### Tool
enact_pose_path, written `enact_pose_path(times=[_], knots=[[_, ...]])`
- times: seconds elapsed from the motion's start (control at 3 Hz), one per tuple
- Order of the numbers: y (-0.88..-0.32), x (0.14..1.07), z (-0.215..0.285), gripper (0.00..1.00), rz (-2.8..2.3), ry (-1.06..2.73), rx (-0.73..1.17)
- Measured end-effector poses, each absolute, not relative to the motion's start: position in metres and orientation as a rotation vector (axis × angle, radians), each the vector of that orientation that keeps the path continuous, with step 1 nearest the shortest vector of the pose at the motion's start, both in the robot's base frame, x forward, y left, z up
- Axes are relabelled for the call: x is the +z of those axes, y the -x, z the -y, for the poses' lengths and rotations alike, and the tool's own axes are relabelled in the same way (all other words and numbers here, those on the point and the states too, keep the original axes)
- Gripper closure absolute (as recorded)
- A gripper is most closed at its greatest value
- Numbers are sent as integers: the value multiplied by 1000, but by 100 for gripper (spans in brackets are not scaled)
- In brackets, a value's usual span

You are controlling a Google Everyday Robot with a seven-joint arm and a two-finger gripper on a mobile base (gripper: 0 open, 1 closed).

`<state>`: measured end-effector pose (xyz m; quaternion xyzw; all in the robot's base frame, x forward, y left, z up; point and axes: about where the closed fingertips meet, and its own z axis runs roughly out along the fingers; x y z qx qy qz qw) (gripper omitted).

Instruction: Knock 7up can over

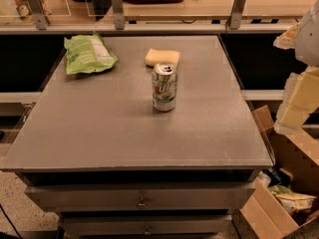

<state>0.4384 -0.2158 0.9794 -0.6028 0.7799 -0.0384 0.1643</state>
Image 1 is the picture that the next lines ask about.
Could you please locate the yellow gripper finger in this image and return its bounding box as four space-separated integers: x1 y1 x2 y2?
274 67 319 134
273 23 299 49

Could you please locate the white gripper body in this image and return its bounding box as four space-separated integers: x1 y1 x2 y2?
295 0 319 66

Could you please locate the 7up soda can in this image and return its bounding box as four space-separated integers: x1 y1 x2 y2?
152 63 177 112

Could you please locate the cardboard box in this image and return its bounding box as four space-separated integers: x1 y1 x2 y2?
240 106 319 239

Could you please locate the snack packet in box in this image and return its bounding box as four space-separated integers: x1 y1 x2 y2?
268 185 316 216

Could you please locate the yellow sponge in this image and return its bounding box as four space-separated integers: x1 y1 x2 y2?
145 49 180 67

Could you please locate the lower metal drawer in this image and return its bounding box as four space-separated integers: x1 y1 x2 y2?
59 215 232 236

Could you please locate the metal drawer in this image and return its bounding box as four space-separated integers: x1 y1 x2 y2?
59 215 232 236
25 182 255 212

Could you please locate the upper metal drawer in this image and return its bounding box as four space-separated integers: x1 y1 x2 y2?
25 182 255 212

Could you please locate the green chip bag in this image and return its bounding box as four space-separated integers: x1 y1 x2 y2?
64 33 119 75

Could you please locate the colourful package behind glass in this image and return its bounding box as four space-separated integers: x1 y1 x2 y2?
0 0 34 25

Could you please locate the right metal bracket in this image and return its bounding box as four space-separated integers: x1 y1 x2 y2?
227 0 246 29

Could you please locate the metal bracket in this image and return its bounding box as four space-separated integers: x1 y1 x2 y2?
27 0 49 30
111 0 126 30
227 0 246 29

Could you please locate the middle metal bracket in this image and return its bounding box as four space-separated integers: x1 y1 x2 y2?
111 0 126 30

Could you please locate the left metal bracket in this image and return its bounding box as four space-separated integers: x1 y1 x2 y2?
27 0 49 30

